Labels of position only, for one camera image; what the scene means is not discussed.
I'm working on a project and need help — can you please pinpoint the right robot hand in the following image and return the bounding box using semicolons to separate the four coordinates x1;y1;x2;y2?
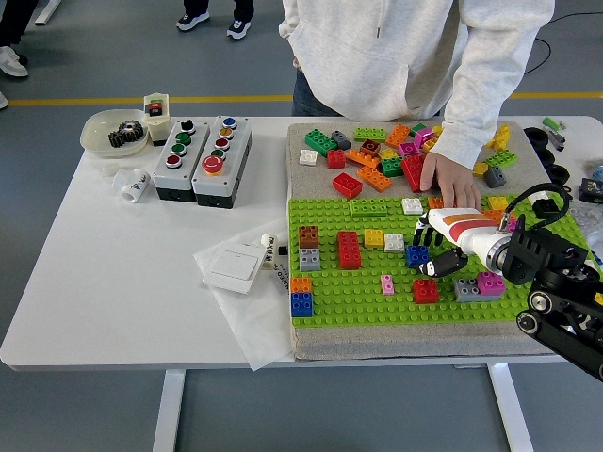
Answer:
412;206;513;278

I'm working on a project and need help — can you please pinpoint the person's left hand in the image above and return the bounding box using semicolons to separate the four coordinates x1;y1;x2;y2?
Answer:
418;151;482;211

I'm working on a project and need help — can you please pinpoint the blue square brick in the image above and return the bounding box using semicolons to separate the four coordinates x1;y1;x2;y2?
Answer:
289;291;315;318
405;244;432;270

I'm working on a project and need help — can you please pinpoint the red long brick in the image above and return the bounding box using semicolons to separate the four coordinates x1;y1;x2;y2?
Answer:
400;154;428;194
336;230;363;271

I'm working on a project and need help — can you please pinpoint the grey square brick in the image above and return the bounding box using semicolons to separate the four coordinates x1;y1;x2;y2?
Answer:
482;166;508;188
298;248;322;272

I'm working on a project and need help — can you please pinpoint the grey long brick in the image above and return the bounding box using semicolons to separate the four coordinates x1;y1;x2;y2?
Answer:
452;277;503;303

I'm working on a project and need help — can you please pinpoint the dark green square brick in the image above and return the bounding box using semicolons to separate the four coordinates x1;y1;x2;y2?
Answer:
380;157;405;180

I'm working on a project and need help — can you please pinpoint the black square brick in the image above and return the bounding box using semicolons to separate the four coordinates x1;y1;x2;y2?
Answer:
531;200;562;220

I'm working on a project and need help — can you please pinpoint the lime green long brick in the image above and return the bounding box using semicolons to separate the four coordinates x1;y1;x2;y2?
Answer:
352;126;389;144
350;197;389;218

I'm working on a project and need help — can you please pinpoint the red sloped brick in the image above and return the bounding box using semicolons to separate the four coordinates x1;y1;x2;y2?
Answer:
332;172;366;199

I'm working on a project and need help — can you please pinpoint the green studded baseplate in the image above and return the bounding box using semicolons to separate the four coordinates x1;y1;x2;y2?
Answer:
286;192;603;330

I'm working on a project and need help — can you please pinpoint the dark green long brick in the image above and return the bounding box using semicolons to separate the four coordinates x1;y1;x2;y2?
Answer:
303;129;339;158

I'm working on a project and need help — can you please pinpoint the black box green label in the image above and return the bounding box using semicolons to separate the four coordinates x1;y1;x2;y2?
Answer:
578;177;603;204

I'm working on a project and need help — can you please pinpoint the grey-brown mat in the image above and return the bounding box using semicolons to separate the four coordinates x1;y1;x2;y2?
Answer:
285;121;603;363

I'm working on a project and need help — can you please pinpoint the person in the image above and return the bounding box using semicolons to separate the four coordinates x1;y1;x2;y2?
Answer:
176;0;255;41
280;0;557;222
0;0;40;79

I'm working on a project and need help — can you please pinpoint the white table leg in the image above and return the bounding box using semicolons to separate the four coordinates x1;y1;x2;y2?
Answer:
151;369;187;452
487;363;536;452

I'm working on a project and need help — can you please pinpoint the white printed tube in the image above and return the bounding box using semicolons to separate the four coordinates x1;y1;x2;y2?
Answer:
257;233;279;273

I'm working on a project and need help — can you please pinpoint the printed label strip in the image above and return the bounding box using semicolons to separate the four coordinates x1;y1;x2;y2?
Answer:
270;244;290;297

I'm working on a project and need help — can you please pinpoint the grey emergency-stop control box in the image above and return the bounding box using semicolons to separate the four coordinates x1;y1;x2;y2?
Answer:
191;115;253;208

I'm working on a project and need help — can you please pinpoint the translucent white paper sheet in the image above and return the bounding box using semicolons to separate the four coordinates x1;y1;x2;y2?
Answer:
192;218;297;373

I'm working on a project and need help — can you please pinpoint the grey four-button control box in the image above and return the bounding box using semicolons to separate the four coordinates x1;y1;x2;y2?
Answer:
151;118;210;202

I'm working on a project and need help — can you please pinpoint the white pipe tee fitting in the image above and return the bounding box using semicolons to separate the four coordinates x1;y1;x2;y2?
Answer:
111;167;152;204

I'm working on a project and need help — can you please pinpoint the black metal gear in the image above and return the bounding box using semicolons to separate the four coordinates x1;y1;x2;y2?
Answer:
107;129;132;151
117;120;146;143

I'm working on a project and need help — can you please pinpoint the white shallow bowl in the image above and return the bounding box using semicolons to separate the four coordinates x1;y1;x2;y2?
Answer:
79;108;153;159

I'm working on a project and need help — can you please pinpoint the white desk leg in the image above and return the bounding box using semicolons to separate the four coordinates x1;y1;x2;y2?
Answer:
34;0;63;27

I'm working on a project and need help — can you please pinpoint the black floor cable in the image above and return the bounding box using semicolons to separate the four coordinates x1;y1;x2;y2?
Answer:
525;11;603;76

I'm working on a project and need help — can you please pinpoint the white wall switch panel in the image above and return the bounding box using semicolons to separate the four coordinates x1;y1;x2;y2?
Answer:
202;239;265;296

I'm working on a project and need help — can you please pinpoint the cream red-green switch box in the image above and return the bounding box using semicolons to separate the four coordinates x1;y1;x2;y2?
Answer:
142;92;172;147

